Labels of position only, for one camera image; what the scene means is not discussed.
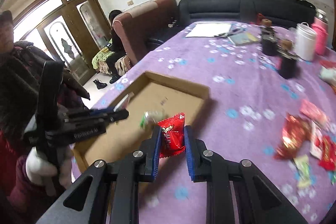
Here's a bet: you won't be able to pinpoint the shallow cardboard box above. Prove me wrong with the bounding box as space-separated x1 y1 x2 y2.
73 71 210 174

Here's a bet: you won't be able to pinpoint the papers and notebook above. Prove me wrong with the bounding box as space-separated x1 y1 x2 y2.
185 22 233 38

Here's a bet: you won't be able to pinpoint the white cup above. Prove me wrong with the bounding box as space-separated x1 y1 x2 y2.
295 22 318 62

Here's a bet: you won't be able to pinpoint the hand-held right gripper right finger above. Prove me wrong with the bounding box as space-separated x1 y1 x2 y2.
184 125 309 224

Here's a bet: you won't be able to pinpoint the black pens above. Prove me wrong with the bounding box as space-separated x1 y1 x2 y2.
214 28 240 38

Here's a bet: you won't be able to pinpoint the pink knitted thermos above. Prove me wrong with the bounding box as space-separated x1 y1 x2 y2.
312 9 330 55

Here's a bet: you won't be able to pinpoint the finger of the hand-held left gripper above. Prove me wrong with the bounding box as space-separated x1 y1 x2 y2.
64 109 130 143
63 107 117 119

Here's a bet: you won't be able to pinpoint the person's left hand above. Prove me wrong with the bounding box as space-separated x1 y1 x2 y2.
25 147 73 188

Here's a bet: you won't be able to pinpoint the red candy packet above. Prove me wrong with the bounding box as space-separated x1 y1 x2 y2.
157 112 186 159

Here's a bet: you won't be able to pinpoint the dark jar with wooden knob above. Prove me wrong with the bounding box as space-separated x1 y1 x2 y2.
277 39 300 80
260 19 279 56

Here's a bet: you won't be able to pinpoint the green white candy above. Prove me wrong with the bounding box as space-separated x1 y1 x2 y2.
139 110 166 130

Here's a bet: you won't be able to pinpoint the purple floral tablecloth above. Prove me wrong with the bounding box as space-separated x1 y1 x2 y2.
71 21 336 224

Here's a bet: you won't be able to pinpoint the black boot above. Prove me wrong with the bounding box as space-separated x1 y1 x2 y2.
93 79 108 90

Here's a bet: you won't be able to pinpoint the pile of snack packets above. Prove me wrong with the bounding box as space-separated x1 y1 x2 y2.
273 99 336 189

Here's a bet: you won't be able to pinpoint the person's left forearm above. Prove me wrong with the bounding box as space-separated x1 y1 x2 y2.
0 156 66 224

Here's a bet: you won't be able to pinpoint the wooden glass door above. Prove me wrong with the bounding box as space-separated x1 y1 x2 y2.
13 0 113 85

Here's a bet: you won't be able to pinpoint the black sofa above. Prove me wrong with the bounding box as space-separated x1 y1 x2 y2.
147 0 317 43

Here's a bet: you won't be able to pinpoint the person's head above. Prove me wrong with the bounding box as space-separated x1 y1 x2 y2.
0 10 15 56

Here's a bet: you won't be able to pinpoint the person's dark fur-collared jacket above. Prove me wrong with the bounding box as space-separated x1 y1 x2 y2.
0 40 91 161

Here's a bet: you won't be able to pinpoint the green yellow blanket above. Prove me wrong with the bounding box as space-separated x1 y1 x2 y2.
91 47 113 73

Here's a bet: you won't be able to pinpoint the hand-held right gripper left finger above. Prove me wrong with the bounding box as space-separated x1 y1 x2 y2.
35 126 162 224

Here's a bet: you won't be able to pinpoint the maroon armchair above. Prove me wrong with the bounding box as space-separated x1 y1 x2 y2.
112 0 179 67

